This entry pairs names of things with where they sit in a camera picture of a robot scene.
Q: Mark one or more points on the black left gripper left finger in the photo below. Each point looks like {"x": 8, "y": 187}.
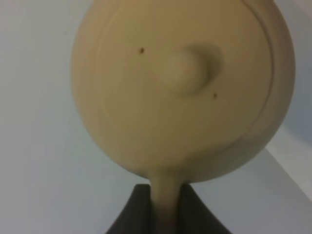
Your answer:
{"x": 136, "y": 216}

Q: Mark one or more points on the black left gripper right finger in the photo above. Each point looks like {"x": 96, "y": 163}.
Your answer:
{"x": 194, "y": 217}

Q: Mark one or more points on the beige teapot with lid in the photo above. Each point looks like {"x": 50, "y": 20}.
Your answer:
{"x": 182, "y": 91}

